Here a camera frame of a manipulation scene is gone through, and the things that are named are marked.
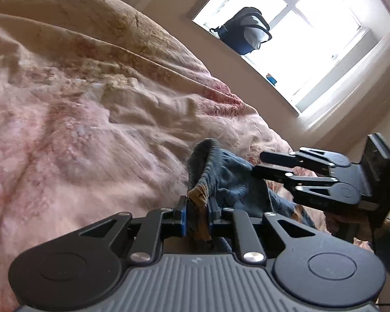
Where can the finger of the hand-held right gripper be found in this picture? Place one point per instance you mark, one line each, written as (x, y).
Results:
(273, 173)
(278, 158)

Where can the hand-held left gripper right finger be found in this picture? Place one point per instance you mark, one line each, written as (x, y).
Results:
(211, 217)

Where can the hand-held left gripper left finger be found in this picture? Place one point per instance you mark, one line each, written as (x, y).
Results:
(183, 216)

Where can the blue patterned pants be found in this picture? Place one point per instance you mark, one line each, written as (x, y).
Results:
(234, 182)

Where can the white framed window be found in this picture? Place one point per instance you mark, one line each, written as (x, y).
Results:
(299, 35)

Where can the small blue box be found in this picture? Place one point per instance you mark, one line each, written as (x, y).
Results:
(271, 79)

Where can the person's right hand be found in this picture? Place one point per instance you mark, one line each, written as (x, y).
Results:
(360, 226)

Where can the dark blue backpack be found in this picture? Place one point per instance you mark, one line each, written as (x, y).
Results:
(243, 29)

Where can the pink floral bed blanket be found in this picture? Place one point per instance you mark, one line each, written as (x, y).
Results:
(84, 104)

